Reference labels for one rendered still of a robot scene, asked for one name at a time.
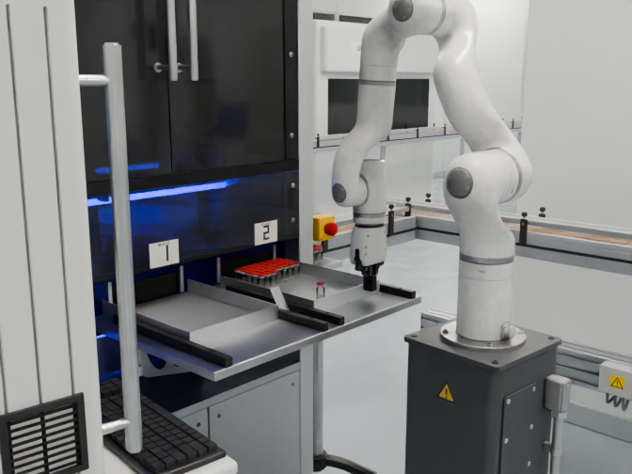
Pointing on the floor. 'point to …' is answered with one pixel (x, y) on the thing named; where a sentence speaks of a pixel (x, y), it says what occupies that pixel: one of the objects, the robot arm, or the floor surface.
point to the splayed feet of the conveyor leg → (339, 464)
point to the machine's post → (303, 251)
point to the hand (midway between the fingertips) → (370, 282)
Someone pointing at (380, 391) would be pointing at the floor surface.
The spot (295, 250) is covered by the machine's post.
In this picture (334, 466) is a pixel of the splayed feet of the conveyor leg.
